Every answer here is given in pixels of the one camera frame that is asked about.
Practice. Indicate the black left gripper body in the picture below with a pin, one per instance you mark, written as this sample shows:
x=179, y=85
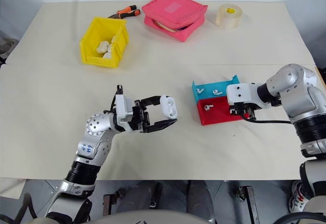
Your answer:
x=138, y=118

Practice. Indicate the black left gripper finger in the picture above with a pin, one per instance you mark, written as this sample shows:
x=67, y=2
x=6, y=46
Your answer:
x=152, y=99
x=160, y=125

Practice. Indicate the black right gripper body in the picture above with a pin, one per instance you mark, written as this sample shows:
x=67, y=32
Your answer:
x=249, y=112

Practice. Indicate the white earbud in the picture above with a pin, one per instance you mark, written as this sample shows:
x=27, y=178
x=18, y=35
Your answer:
x=200, y=91
x=232, y=111
x=217, y=92
x=208, y=107

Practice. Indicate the white earbud case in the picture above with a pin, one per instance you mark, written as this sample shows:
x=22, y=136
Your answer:
x=102, y=47
x=111, y=48
x=168, y=107
x=107, y=55

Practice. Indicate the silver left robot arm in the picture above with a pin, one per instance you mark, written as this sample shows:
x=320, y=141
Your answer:
x=95, y=124

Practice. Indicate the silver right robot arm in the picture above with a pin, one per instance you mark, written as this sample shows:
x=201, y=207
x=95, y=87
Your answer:
x=287, y=79

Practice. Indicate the white closed earbud case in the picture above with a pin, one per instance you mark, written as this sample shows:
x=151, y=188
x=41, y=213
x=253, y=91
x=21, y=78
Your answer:
x=107, y=55
x=102, y=47
x=111, y=48

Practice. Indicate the yellow plastic bin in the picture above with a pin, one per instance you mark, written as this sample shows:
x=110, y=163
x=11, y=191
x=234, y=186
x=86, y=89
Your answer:
x=89, y=48

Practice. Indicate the red cloth pad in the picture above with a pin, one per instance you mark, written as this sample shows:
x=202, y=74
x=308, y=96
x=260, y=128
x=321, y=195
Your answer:
x=216, y=114

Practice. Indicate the blue plastic tray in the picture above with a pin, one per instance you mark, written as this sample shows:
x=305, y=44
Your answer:
x=207, y=87

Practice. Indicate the clear tape roll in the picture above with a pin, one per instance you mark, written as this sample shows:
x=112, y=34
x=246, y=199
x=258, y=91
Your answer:
x=229, y=17

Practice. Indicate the orange black pliers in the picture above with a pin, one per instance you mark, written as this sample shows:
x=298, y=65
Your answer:
x=127, y=11

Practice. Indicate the pink fabric pouch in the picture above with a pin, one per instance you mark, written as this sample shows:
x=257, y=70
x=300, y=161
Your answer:
x=173, y=7

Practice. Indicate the white red sneaker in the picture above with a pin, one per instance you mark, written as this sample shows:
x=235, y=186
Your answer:
x=298, y=198

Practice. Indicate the grey round object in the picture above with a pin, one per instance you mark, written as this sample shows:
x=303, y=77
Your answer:
x=6, y=48

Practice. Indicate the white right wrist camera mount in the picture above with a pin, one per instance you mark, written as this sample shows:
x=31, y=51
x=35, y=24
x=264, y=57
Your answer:
x=240, y=93

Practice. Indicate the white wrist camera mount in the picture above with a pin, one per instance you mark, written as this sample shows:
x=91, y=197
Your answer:
x=121, y=107
x=240, y=93

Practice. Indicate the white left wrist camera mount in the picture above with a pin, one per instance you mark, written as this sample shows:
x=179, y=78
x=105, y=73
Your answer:
x=121, y=107

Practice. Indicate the dark metal table frame bar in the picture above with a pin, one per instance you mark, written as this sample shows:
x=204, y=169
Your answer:
x=252, y=203
x=108, y=206

